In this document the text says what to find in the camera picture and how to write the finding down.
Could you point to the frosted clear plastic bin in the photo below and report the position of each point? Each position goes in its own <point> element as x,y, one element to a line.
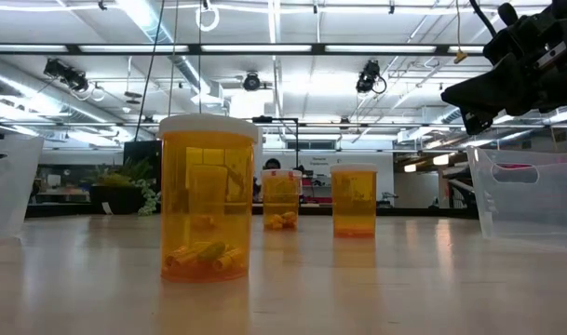
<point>13,195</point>

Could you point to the black ceiling camera mount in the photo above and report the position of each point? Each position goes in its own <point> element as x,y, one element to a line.
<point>66,74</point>

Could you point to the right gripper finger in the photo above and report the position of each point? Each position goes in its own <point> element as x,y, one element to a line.
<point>492,101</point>
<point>490,76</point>

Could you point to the round black overhead camera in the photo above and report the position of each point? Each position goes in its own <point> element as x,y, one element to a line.
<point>251,82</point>

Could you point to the green potted plant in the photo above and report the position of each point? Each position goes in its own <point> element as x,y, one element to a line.
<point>148,197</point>

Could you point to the person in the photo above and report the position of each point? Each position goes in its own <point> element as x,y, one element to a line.
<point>272,164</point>

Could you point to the black monitor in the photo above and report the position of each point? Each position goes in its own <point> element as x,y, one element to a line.
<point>141,151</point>

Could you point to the amber bottle with red marks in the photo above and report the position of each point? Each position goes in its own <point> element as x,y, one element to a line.
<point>281,195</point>

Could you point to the black plant pot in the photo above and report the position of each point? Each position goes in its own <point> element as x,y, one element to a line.
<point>117,200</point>

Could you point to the wide amber bottle with capsules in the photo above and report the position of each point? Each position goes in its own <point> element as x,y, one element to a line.
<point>171,209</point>

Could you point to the red shelf unit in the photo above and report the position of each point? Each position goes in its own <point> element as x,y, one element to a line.
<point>318,200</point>

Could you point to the black aluminium rig frame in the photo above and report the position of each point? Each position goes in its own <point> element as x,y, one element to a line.
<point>194,49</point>

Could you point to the amber bottle with orange pills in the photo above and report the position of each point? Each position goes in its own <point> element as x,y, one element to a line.
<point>354,200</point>

